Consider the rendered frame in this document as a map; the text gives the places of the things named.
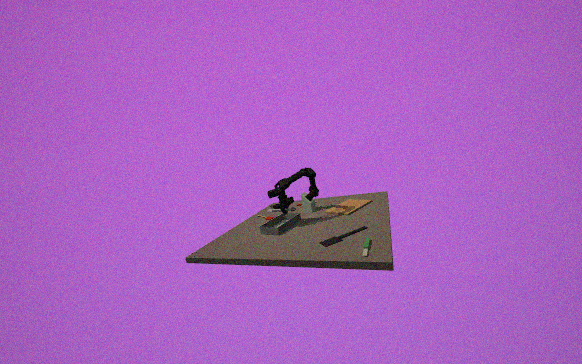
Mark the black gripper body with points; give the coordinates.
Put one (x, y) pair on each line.
(278, 206)

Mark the light brown wooden board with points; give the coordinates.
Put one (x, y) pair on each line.
(348, 207)

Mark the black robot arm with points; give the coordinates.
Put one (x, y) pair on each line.
(285, 183)

